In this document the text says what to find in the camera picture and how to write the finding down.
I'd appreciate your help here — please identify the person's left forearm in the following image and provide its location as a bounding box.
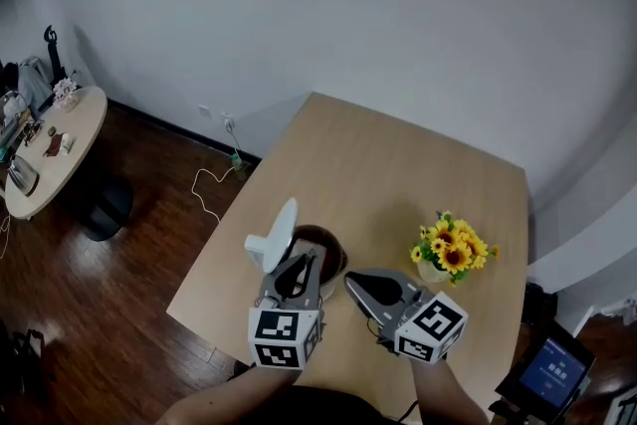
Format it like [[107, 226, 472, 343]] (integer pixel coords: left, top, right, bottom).
[[167, 361, 302, 425]]

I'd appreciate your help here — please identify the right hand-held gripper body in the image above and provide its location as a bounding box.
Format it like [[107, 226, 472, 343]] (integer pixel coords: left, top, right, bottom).
[[343, 268, 470, 365]]

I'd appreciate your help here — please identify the black tablet with blue screen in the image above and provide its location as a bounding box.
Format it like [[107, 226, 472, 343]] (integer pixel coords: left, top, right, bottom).
[[494, 319, 597, 416]]

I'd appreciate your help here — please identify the sunflower bouquet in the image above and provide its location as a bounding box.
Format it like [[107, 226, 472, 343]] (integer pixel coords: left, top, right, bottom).
[[409, 210, 501, 289]]

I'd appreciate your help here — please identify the person's right forearm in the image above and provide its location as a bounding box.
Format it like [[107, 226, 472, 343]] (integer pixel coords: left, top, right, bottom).
[[409, 355, 493, 425]]

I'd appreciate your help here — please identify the brown folded cloth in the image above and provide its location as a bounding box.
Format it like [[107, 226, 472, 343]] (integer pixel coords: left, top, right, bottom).
[[43, 131, 67, 158]]

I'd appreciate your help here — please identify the green bottle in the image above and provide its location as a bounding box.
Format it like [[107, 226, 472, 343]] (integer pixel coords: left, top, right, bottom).
[[230, 152, 249, 181]]

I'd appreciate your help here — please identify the black bag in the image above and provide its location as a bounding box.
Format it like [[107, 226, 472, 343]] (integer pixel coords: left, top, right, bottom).
[[0, 326, 52, 397]]

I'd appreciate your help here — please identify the white teapot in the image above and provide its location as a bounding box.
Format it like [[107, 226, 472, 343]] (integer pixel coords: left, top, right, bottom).
[[290, 223, 349, 301]]

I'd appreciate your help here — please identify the black round table base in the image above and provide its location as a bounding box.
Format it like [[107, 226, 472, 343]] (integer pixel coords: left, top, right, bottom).
[[79, 173, 135, 243]]

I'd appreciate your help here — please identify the tea set tray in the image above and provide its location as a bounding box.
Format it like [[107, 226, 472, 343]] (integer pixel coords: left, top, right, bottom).
[[0, 88, 44, 161]]

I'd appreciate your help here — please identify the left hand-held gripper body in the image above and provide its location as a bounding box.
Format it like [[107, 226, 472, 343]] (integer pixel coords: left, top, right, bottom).
[[247, 254, 325, 372]]

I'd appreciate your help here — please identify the person's dark clothing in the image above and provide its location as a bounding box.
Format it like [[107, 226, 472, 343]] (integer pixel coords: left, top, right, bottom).
[[233, 384, 405, 425]]

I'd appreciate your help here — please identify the white power cable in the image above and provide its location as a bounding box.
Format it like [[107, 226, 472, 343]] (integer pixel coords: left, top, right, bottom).
[[191, 127, 242, 224]]

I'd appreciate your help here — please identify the white flower pot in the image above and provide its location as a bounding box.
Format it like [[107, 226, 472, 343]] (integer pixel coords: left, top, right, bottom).
[[416, 258, 453, 286]]

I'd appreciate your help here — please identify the pale tea bag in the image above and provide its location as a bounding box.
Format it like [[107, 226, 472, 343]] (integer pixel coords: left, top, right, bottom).
[[292, 237, 327, 265]]

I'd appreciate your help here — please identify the pale pink flower arrangement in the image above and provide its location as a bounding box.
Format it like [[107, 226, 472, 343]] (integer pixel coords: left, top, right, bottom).
[[51, 77, 81, 112]]

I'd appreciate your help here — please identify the glass kettle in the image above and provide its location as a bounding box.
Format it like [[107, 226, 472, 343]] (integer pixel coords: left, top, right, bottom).
[[6, 153, 41, 198]]

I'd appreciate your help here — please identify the white teapot lid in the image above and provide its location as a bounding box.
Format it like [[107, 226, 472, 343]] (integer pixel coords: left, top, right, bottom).
[[244, 197, 301, 276]]

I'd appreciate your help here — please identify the round wooden side table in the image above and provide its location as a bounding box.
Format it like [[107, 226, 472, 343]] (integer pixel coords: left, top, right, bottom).
[[3, 86, 108, 221]]

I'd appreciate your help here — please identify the black floor stand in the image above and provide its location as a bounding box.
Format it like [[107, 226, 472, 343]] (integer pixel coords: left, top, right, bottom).
[[42, 25, 68, 84]]

